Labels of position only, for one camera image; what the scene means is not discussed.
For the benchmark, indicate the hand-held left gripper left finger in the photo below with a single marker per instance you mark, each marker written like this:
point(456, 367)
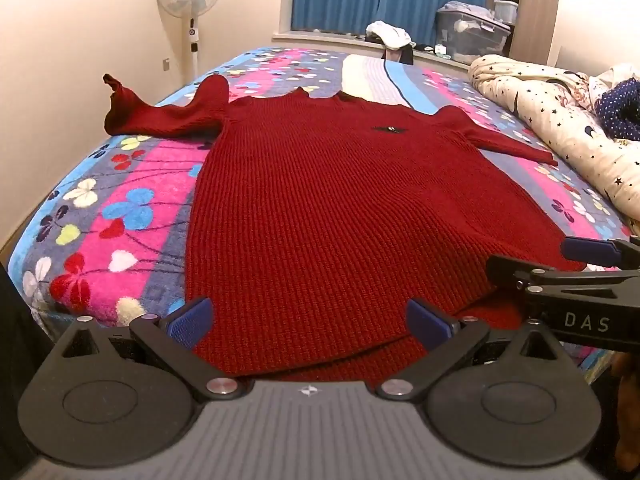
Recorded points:
point(192, 321)

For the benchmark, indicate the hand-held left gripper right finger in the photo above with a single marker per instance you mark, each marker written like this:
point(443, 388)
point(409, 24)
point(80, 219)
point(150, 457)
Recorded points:
point(425, 322)

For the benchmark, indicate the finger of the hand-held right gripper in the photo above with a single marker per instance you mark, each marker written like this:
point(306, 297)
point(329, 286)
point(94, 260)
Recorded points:
point(585, 251)
point(515, 271)

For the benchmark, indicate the red knit sweater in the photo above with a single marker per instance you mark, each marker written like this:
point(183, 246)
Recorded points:
point(325, 210)

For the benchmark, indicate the white clothes pile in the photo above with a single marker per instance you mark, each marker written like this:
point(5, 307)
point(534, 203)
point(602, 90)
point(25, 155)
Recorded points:
point(390, 34)

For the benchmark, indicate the floral fleece blanket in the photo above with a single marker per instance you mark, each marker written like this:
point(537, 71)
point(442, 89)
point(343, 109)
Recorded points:
point(125, 210)

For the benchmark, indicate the dark blue dotted cloth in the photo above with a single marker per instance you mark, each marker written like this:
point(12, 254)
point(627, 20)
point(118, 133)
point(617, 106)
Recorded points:
point(620, 107)

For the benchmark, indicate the cream star-patterned quilt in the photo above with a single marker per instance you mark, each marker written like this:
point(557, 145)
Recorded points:
point(540, 105)

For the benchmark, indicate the clear plastic storage box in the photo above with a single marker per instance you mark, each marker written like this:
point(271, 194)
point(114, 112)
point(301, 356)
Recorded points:
point(470, 37)

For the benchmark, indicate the dark chair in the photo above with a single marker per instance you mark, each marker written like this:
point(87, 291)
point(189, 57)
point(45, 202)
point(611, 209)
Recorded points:
point(400, 55)

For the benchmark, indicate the wooden shelf unit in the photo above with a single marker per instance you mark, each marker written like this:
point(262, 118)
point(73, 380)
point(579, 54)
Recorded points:
point(540, 5)

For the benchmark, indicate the white plastic bin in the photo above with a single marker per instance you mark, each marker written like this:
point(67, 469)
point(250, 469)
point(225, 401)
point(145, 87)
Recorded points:
point(506, 11)

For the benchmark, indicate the window sill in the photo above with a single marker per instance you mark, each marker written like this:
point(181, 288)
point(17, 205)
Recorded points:
point(320, 40)

